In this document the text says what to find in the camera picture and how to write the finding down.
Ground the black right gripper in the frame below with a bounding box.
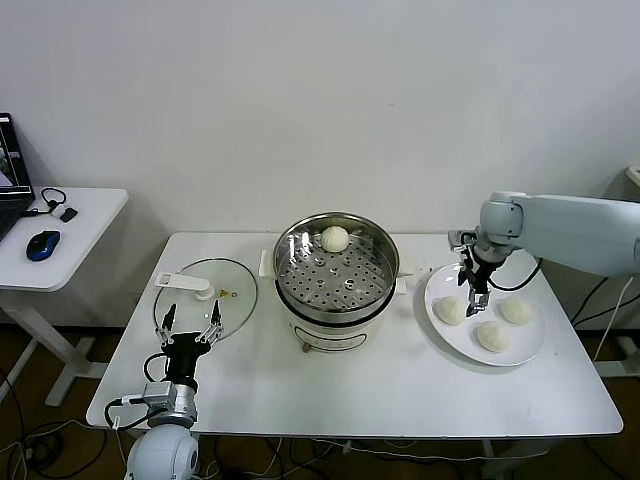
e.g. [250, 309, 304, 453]
[455, 247, 501, 319]

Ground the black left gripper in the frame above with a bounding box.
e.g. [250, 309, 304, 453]
[154, 298, 225, 384]

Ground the white steamed baozi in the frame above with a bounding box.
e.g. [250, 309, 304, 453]
[432, 295, 470, 327]
[473, 320, 512, 354]
[498, 295, 534, 325]
[320, 224, 351, 254]

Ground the stainless steel steamer basket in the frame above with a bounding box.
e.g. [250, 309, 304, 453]
[272, 212, 401, 325]

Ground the white round plate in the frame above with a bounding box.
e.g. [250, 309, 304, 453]
[423, 260, 547, 367]

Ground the white electric cooker base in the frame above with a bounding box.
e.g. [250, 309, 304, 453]
[257, 248, 417, 354]

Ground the white side table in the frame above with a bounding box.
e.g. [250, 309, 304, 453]
[0, 187, 130, 407]

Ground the blue computer mouse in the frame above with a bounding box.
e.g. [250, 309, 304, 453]
[25, 229, 62, 262]

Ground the white floor stand base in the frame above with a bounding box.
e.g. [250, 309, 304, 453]
[594, 335, 640, 379]

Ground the black laptop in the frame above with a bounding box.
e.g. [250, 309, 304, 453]
[0, 112, 35, 241]

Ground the glass lid white handle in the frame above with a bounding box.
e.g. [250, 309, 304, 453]
[152, 257, 259, 350]

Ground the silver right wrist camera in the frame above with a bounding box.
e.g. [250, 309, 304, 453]
[448, 229, 477, 252]

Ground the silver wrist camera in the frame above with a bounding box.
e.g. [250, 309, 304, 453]
[143, 382, 177, 407]
[448, 229, 477, 252]

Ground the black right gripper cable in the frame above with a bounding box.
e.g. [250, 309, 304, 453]
[487, 257, 544, 292]

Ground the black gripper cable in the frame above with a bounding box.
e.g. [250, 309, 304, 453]
[143, 352, 169, 384]
[487, 257, 544, 292]

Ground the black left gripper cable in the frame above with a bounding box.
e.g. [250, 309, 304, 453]
[143, 352, 169, 384]

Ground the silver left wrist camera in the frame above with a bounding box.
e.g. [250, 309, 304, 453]
[143, 382, 177, 407]

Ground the black hanging cable with plug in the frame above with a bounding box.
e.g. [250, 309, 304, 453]
[569, 274, 619, 326]

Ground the black left camera cable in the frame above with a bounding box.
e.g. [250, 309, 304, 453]
[103, 397, 151, 431]

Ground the white hanging cable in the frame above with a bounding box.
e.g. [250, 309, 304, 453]
[592, 277, 634, 361]

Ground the white table leg frame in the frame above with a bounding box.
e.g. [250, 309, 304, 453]
[477, 438, 551, 480]

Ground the white floor cable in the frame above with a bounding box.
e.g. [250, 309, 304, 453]
[264, 439, 551, 464]

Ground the black floor cable tangle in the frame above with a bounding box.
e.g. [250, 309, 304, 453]
[0, 369, 126, 480]

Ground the thin black looped cable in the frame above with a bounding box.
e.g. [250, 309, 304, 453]
[22, 187, 67, 217]

